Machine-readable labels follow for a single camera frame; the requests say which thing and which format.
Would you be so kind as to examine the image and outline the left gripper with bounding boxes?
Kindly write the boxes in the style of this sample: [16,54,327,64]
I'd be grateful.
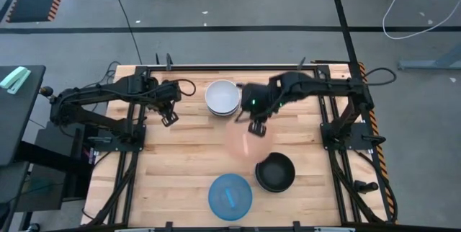
[153,81,182,128]

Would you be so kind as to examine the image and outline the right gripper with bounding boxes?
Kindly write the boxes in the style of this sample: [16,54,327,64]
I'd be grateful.
[240,83,280,138]

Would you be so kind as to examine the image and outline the pink translucent bowl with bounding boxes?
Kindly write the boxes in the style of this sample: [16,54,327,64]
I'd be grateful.
[223,119,274,165]

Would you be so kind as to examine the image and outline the black bowl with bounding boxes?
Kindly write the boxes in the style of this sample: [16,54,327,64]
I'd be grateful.
[255,151,296,192]

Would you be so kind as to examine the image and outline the grey bowl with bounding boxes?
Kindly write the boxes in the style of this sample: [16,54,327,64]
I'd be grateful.
[254,152,297,194]

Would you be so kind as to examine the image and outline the blue translucent bowl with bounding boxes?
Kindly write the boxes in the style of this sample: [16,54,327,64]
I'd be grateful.
[207,173,254,222]

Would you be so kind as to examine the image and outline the orange black hazard strip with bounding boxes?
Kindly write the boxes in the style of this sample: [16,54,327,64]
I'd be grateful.
[358,62,397,224]

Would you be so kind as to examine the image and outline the black equipment box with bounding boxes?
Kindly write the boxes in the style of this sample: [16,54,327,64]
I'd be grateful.
[34,118,93,204]

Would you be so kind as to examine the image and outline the black side desk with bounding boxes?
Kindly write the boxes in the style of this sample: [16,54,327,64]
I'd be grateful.
[0,65,47,166]

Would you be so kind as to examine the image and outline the mint green stapler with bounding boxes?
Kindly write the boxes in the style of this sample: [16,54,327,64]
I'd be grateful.
[0,66,32,95]

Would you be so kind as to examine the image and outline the grey table foot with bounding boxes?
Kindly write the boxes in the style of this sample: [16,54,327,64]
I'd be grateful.
[398,43,461,71]

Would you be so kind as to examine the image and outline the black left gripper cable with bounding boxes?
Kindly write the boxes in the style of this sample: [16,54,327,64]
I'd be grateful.
[175,78,197,97]

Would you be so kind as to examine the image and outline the black table frame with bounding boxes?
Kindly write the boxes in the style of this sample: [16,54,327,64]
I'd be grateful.
[81,57,399,232]

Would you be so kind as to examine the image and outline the thin black floor cable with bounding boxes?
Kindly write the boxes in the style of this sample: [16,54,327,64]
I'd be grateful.
[107,0,143,66]

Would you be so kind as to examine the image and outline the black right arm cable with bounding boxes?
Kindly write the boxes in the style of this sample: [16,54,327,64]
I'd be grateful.
[363,66,398,87]

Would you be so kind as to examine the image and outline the long white floor cable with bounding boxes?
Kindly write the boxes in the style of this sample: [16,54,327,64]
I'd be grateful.
[382,0,461,40]

